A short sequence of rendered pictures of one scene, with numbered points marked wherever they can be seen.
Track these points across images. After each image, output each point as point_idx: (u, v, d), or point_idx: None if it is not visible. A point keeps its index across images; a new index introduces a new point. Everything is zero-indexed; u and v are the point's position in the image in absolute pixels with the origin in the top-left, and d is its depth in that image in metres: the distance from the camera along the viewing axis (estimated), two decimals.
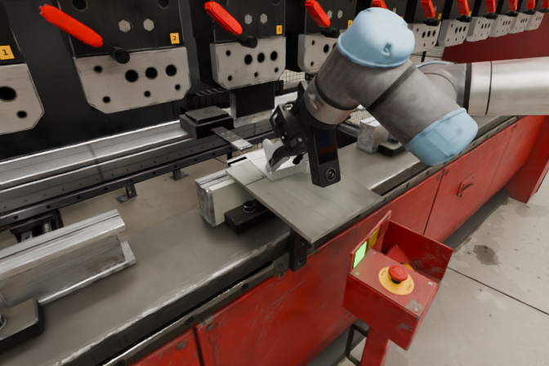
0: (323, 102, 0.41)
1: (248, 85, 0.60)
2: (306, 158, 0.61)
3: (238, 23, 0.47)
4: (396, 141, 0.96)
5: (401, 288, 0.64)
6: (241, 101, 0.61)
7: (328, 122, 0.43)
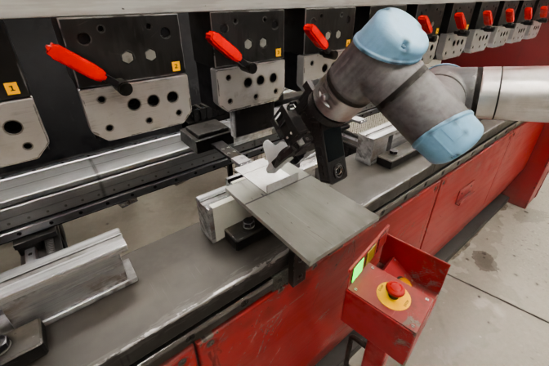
0: (336, 100, 0.41)
1: None
2: (306, 156, 0.61)
3: (238, 51, 0.48)
4: (395, 153, 0.97)
5: (399, 304, 0.65)
6: (241, 121, 0.62)
7: (340, 119, 0.44)
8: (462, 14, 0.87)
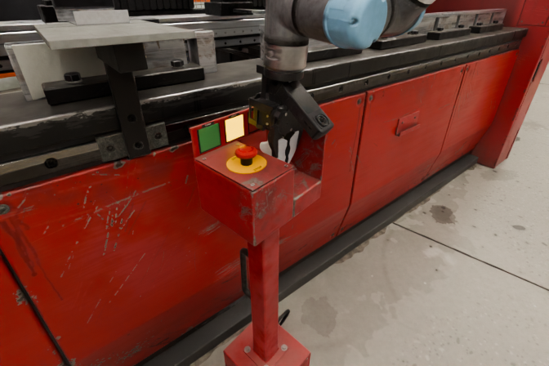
0: (279, 48, 0.48)
1: None
2: (292, 151, 0.62)
3: None
4: None
5: (247, 169, 0.52)
6: None
7: (293, 67, 0.50)
8: None
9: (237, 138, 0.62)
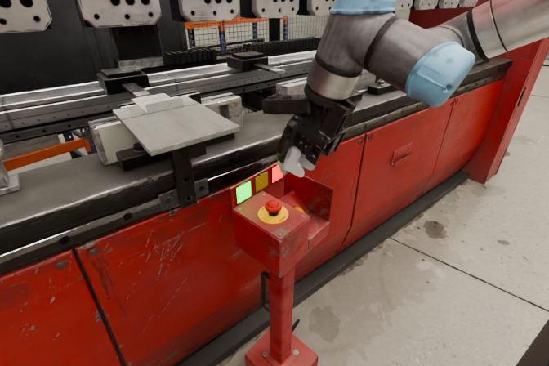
0: None
1: (128, 29, 0.66)
2: (281, 157, 0.59)
3: None
4: None
5: (274, 220, 0.69)
6: (122, 45, 0.66)
7: None
8: None
9: (263, 189, 0.79)
